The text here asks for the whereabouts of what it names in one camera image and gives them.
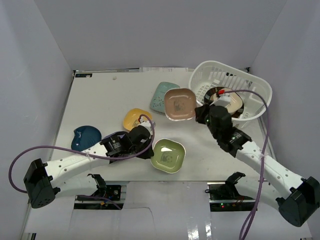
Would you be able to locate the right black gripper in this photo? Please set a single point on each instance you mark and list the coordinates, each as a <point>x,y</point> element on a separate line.
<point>201,112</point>

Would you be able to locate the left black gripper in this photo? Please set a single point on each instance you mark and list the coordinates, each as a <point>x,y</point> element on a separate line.
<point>146,149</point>

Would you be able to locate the green square panda plate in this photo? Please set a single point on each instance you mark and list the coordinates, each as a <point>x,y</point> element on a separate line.
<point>168,156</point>

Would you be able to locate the brown square plate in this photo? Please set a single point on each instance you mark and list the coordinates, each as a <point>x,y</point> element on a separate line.
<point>180,104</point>

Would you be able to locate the round black rimmed plate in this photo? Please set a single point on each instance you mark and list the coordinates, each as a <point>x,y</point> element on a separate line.
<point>210,95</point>

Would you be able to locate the cream square panda plate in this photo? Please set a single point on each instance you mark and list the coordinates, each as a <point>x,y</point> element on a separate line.
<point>236,103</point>

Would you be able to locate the yellow square panda plate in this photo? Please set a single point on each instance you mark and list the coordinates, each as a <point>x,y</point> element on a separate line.
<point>131,119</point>

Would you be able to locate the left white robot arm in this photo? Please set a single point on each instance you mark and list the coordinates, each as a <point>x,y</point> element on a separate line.
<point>45,181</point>

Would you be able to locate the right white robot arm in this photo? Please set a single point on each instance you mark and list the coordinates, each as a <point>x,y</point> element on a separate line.
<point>295,197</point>

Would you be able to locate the white plastic basket bin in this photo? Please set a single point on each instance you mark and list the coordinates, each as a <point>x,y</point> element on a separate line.
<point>210,77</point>

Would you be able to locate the teal rectangular plate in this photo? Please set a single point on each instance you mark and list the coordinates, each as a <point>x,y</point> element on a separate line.
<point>157,101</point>

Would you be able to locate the dark blue leaf dish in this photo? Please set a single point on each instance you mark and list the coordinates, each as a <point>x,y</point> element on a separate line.
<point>85,137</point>

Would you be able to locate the papers at table back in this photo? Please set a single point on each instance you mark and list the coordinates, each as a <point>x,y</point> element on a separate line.
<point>165,69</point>

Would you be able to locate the black label sticker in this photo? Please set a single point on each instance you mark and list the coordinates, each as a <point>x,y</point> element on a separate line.
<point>83,75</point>

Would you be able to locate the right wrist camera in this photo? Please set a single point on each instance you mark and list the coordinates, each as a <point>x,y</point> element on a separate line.
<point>222,99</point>

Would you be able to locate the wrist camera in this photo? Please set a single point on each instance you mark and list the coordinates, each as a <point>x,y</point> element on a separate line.
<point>148,125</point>
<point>222,99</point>

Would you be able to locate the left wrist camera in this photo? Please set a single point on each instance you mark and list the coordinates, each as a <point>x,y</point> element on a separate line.
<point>148,125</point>

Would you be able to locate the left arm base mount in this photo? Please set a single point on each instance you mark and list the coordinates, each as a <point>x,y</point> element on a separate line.
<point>107,194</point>

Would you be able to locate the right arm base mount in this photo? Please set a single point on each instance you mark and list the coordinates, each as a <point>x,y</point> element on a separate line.
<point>224,196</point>

